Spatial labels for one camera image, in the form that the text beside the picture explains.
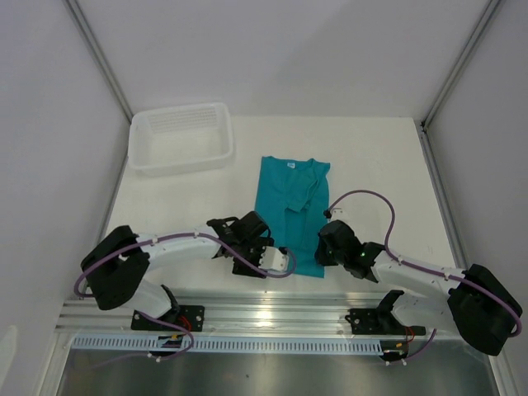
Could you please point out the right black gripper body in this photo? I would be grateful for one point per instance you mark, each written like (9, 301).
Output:
(327, 257)

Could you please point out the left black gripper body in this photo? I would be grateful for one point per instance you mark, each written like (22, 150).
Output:
(252, 250)

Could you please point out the left aluminium frame post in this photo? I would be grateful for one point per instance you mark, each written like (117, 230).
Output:
(94, 48)

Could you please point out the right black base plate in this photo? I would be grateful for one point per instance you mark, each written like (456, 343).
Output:
(378, 322)

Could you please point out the right aluminium frame post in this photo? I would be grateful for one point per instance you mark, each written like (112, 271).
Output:
(462, 59)

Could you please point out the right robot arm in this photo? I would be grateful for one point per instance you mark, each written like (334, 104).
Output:
(472, 303)

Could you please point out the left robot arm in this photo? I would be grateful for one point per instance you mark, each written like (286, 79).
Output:
(116, 269)

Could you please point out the white slotted cable duct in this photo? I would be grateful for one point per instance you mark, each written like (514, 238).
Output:
(267, 345)

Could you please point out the aluminium mounting rail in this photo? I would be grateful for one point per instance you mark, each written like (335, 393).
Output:
(236, 314)

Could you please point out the aluminium frame post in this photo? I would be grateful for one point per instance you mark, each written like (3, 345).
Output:
(94, 48)
(462, 59)

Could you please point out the white plastic basket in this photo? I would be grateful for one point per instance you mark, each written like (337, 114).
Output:
(181, 139)

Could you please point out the teal t-shirt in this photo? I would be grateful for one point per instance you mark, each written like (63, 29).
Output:
(291, 198)

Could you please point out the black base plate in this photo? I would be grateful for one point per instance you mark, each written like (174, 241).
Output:
(190, 317)
(378, 322)

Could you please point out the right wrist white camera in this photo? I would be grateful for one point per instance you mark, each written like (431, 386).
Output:
(337, 214)

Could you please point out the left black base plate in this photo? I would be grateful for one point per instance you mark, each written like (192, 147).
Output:
(190, 317)

